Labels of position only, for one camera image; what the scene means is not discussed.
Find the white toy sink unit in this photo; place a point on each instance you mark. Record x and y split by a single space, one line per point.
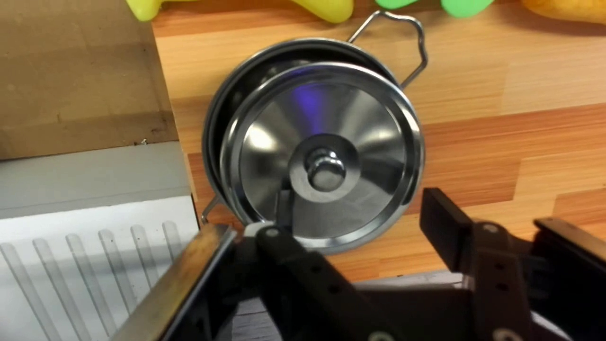
63 252

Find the yellow plush toy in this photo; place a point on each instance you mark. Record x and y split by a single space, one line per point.
328 8

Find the silver pot lid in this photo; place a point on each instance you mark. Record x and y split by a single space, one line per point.
361 125

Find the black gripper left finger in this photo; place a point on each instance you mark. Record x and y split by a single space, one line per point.
296 277

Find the green plush toy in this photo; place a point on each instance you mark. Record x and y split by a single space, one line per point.
467 4

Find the orange plush carrot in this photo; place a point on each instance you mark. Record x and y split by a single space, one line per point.
569 8

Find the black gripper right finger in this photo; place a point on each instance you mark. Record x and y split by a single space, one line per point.
499 271

